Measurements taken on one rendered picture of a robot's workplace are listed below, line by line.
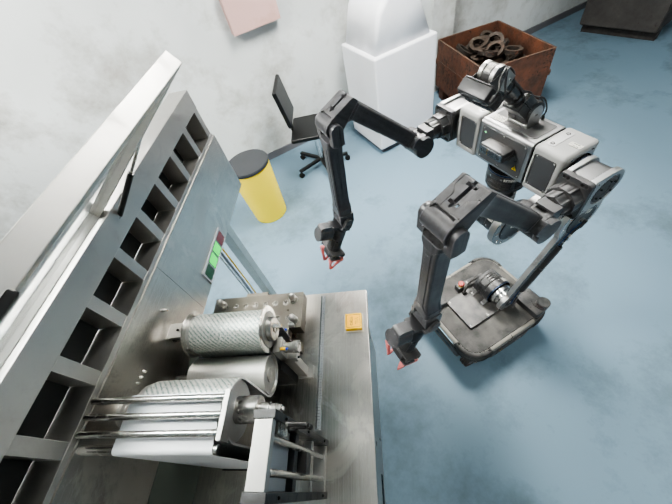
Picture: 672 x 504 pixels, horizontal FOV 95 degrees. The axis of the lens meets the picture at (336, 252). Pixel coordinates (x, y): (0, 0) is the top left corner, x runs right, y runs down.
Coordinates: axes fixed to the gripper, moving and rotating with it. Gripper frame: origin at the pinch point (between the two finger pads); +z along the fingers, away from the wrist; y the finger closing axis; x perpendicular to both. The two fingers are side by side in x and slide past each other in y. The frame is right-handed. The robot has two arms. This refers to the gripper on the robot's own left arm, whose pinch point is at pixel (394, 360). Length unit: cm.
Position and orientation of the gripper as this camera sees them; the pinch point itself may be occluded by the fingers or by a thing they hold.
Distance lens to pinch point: 114.0
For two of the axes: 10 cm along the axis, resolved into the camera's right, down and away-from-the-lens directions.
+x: 8.4, -1.2, 5.2
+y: 4.7, 6.4, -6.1
